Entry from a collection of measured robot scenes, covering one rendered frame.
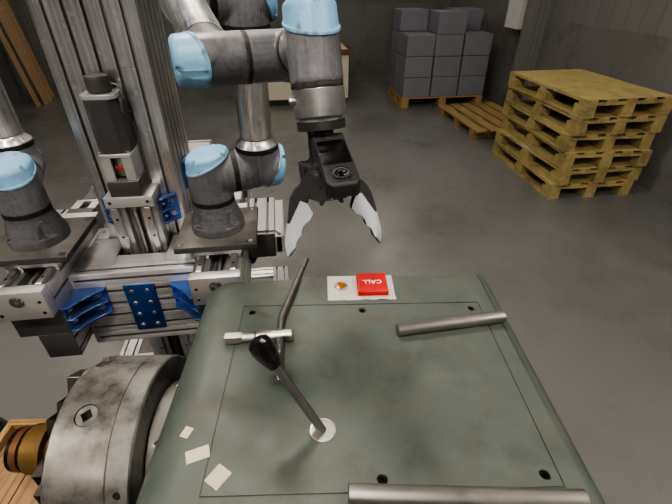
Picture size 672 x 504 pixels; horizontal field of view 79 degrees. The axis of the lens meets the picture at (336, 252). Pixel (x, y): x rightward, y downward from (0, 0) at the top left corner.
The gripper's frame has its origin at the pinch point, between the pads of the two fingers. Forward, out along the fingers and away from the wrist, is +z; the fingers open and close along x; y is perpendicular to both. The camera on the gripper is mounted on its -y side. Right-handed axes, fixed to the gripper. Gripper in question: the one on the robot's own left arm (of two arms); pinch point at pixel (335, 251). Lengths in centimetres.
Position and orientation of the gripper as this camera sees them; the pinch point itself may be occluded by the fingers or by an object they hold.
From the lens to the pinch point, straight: 64.9
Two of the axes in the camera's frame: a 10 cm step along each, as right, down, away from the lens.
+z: 0.9, 9.3, 3.6
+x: -9.7, 1.6, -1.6
